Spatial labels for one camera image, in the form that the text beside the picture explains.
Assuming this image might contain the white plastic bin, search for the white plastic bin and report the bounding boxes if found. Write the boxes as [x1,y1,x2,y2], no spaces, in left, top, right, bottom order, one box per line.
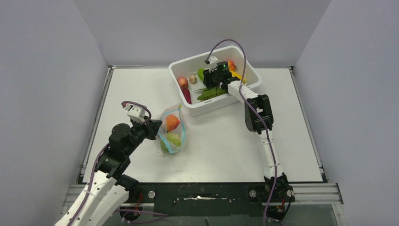
[168,45,263,117]

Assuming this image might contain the clear zip top bag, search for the clear zip top bag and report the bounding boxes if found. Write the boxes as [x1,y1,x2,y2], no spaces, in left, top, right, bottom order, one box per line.
[156,103,188,157]

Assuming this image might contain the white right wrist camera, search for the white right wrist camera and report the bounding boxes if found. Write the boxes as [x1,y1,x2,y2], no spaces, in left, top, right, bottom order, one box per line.
[206,56,219,72]

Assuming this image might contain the green cabbage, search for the green cabbage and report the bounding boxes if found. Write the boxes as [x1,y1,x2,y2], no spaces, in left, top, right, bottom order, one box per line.
[160,132,182,154]

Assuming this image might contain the green bell pepper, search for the green bell pepper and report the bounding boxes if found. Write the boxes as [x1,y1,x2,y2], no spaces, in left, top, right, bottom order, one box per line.
[197,68,204,82]

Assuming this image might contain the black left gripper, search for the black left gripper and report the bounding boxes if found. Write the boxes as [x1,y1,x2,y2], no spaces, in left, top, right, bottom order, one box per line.
[125,115,162,156]

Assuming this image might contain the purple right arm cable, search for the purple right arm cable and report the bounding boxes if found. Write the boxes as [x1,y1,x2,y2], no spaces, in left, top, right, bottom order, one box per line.
[204,39,286,226]

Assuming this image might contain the orange peach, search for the orange peach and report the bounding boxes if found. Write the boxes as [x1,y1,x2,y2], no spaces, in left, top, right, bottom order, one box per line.
[227,61,237,72]
[166,114,180,132]

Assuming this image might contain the yellow mango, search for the yellow mango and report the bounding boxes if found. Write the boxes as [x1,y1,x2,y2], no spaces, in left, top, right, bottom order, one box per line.
[230,71,246,84]

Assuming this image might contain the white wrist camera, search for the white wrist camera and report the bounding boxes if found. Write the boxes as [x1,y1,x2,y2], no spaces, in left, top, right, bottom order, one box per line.
[206,56,219,72]
[123,104,146,123]

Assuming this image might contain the green leafy vegetable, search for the green leafy vegetable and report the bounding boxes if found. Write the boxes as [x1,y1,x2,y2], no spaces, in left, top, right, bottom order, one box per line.
[194,87,227,101]

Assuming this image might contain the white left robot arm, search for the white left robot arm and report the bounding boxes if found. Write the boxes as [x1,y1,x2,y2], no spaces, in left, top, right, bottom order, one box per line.
[56,120,162,226]

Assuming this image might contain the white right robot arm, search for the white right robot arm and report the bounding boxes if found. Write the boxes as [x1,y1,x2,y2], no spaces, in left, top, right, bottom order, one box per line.
[197,61,294,222]

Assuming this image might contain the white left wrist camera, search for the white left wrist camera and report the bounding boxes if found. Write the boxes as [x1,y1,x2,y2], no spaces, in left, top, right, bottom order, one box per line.
[123,104,146,123]

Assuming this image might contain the beige garlic bulb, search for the beige garlic bulb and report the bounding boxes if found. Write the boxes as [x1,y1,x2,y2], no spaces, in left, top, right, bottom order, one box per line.
[189,74,198,84]

